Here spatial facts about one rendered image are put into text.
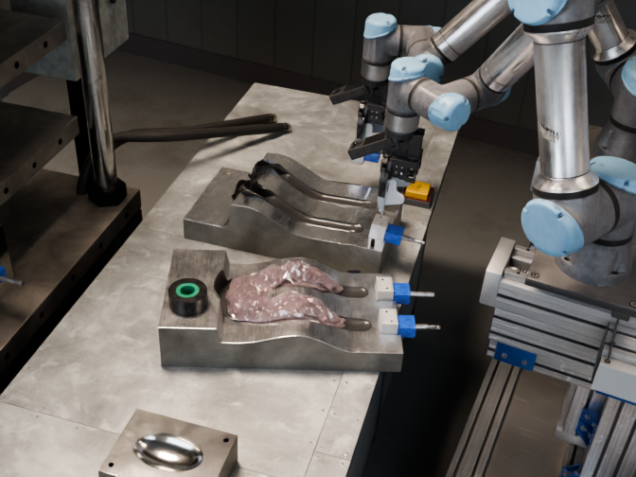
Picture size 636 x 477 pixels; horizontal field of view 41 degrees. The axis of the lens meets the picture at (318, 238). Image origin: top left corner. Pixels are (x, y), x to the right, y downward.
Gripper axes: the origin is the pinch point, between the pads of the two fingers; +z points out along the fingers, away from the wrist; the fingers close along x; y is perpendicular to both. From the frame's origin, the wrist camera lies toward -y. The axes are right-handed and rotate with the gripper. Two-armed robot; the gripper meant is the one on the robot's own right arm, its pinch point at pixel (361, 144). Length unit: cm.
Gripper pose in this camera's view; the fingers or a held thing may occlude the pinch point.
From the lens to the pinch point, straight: 224.2
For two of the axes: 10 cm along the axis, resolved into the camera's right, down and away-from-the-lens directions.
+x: 2.8, -5.6, 7.8
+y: 9.6, 2.0, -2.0
